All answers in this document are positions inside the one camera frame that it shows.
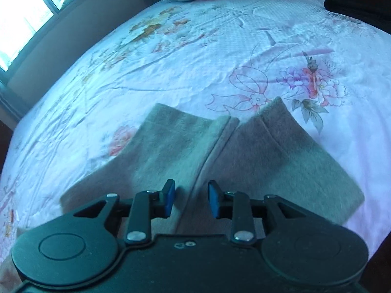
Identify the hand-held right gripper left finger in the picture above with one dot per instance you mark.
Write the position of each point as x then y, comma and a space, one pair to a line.
169, 200

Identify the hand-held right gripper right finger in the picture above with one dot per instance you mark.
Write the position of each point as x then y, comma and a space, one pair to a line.
212, 200

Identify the grey pants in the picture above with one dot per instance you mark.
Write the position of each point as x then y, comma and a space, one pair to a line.
171, 146

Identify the floral bed sheet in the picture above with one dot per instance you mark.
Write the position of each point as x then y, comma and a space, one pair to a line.
183, 52

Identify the window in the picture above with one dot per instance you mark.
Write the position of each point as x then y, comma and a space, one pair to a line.
27, 9

